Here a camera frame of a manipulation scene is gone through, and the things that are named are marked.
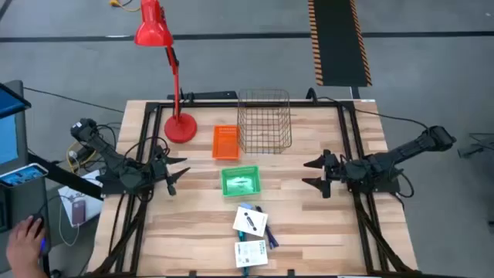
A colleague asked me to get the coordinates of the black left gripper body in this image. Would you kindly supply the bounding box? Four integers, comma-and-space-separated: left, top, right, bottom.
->
148, 146, 173, 185

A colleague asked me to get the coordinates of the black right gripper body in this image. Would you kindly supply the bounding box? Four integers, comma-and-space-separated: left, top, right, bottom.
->
327, 154, 350, 183

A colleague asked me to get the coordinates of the dark blue braided cable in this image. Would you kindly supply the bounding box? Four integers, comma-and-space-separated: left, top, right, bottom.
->
255, 205, 279, 250

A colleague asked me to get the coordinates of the white box with teal print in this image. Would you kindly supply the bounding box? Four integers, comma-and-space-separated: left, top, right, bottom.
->
234, 239, 269, 269

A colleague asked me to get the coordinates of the orange plastic bin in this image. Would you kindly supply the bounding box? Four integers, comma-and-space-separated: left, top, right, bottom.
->
211, 124, 242, 161

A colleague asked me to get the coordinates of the green plastic bin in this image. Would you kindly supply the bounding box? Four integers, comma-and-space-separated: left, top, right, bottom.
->
220, 165, 262, 198

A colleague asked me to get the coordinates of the red desk lamp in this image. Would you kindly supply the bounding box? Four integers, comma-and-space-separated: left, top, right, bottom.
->
134, 0, 198, 144

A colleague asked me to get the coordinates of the black bar behind table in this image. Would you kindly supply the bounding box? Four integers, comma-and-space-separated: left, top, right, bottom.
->
166, 90, 239, 101

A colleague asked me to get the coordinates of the white box with black print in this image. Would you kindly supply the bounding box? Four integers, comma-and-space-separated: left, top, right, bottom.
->
232, 205, 269, 238

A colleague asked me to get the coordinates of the maroon phone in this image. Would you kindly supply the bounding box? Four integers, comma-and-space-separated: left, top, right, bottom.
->
70, 198, 87, 226

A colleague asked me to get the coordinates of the black diagonal strut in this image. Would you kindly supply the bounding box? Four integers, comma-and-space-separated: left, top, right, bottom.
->
26, 152, 103, 201

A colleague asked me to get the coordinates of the white paper sheet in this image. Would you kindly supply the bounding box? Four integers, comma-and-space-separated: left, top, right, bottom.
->
57, 169, 103, 228

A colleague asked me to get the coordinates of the black mat with orange stripes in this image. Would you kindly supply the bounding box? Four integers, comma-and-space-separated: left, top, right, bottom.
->
307, 0, 374, 87

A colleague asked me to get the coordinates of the black stand on floor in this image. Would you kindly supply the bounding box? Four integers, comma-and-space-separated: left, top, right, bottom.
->
457, 133, 494, 159

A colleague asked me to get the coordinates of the grey desk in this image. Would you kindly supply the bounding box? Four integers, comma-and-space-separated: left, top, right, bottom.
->
0, 173, 53, 278

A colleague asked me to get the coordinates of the computer monitor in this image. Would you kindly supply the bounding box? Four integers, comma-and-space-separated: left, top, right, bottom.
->
0, 82, 32, 175

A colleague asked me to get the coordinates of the person's hand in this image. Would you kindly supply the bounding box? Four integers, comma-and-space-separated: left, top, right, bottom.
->
5, 215, 46, 278

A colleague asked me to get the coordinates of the yellow plug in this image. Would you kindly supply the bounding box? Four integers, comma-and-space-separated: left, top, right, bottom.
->
109, 0, 142, 12

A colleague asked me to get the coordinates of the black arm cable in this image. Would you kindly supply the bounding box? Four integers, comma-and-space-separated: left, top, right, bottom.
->
308, 87, 429, 131

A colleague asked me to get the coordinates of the copper wire basket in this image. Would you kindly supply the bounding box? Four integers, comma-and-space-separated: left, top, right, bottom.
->
236, 88, 293, 155

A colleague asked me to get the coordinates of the teal braided cable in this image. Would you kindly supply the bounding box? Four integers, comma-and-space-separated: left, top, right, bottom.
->
237, 230, 251, 277

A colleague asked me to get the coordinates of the black metal table frame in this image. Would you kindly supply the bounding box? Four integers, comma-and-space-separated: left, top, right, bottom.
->
90, 99, 420, 278

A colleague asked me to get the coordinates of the yellow cable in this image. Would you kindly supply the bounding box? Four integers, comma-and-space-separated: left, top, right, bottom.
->
66, 141, 97, 173

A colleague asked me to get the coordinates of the black floor cable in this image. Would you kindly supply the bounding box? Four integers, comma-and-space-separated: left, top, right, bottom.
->
22, 86, 124, 114

